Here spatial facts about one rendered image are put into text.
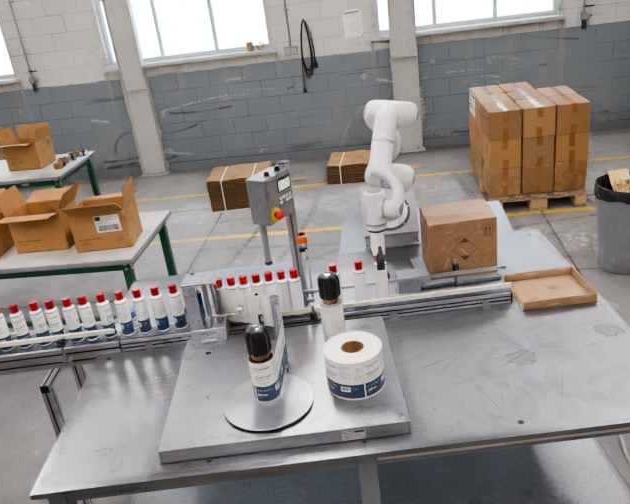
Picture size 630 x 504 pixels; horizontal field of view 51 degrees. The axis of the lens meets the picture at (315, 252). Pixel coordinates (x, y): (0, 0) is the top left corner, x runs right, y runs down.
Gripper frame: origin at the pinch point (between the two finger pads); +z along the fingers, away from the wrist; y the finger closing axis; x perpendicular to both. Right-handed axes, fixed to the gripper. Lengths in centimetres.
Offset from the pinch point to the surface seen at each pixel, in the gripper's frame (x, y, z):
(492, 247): 52, -19, 9
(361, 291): -8.9, 2.8, 10.7
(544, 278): 72, -11, 23
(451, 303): 27.6, 5.2, 20.3
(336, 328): -21.2, 32.3, 8.8
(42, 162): -270, -350, 27
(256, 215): -47, -3, -26
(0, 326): -159, 3, 6
